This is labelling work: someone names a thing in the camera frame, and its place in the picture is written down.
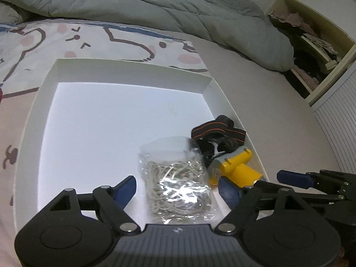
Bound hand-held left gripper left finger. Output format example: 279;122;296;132
49;175;138;233

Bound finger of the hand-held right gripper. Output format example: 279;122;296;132
254;180;349;204
277;169;350;201

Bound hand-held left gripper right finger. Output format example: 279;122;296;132
217;176;306;233

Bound yellow headlamp with black strap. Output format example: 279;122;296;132
190;115;264;187

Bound clear bag of white cord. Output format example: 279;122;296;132
138;136;219;224

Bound white cardboard box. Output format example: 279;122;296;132
15;58;270;229

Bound white ribbed panel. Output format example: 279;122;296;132
310;61;356;173

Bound beige bed sheet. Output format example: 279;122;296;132
167;32;347;195

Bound dark clothes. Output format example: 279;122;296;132
284;28;329;89

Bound folded light clothes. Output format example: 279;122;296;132
303;33;343;63

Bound printed cartoon blanket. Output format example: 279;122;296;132
0;19;209;267

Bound pink garment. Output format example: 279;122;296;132
271;11;315;35

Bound open wooden cabinet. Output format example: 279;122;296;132
267;0;356;107

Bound grey duvet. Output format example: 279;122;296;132
0;0;295;71

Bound beige plush pillow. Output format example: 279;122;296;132
0;1;31;24

